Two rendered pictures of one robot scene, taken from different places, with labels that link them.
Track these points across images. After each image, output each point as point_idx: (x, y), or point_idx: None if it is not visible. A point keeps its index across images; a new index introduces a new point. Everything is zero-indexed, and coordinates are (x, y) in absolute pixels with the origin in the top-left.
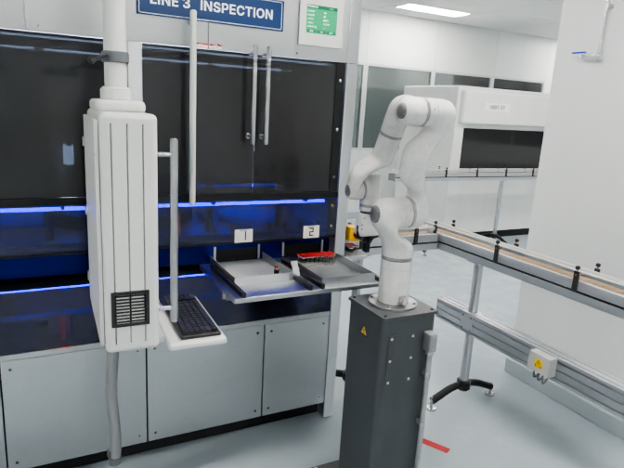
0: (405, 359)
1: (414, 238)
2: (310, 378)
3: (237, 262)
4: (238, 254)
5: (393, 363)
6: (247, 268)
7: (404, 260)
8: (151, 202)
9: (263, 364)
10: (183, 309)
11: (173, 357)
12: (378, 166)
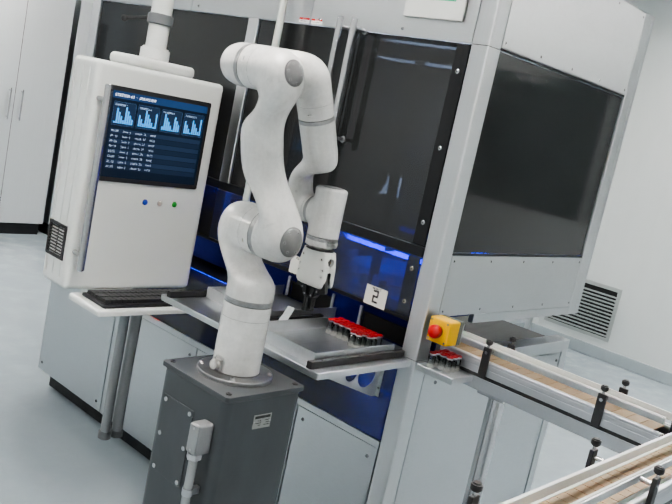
0: (177, 446)
1: (593, 411)
2: None
3: (300, 304)
4: None
5: (163, 439)
6: (279, 306)
7: (228, 298)
8: (82, 142)
9: None
10: (150, 292)
11: None
12: (300, 167)
